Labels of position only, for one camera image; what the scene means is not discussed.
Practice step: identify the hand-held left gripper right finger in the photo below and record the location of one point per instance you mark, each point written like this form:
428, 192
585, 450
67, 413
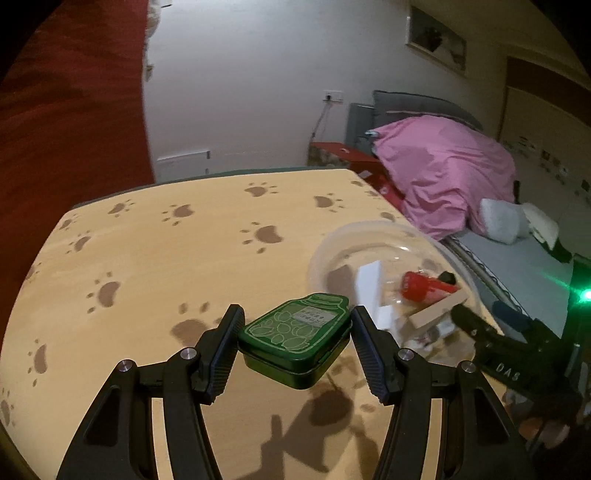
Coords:
369, 360

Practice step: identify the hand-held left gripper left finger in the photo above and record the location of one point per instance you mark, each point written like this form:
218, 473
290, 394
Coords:
221, 364

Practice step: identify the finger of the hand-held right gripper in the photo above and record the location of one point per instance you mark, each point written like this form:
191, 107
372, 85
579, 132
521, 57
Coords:
480, 334
512, 314

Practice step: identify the white charger plug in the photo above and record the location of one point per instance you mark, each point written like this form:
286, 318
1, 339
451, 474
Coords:
387, 316

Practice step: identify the long light wooden block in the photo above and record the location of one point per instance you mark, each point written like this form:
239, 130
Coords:
436, 314

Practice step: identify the black ribbed cap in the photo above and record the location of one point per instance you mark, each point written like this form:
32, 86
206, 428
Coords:
447, 278

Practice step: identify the white rectangular box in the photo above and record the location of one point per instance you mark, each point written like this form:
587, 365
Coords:
369, 281

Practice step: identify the red candy bottle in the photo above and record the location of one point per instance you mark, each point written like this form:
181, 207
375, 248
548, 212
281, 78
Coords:
415, 286

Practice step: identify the clear plastic bowl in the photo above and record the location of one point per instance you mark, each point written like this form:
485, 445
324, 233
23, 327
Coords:
369, 244

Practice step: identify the person's right hand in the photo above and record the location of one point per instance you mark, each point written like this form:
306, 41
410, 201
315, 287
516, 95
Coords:
545, 427

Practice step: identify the grey bed mattress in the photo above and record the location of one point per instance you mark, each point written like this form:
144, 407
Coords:
517, 267

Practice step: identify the small black cloth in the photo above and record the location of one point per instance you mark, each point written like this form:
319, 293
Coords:
561, 251

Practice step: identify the white folded cloth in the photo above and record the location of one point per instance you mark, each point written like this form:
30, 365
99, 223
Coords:
542, 219

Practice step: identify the pink duvet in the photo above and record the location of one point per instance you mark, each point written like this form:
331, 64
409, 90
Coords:
443, 166

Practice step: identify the beige wardrobe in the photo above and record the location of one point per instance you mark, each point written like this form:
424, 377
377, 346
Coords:
540, 115

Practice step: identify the red bedside cabinet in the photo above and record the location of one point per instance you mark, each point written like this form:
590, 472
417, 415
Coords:
346, 154

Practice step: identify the grey bed headboard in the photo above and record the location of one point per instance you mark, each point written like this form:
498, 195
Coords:
415, 104

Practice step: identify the red quilted blanket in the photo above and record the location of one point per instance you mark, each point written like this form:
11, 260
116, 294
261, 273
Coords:
69, 115

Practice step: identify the metal bed rail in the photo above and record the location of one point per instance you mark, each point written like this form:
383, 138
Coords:
485, 272

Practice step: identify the white wall socket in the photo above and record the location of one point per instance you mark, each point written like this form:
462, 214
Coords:
333, 96

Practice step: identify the framed wall picture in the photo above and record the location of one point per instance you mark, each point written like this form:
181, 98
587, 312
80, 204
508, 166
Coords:
436, 39

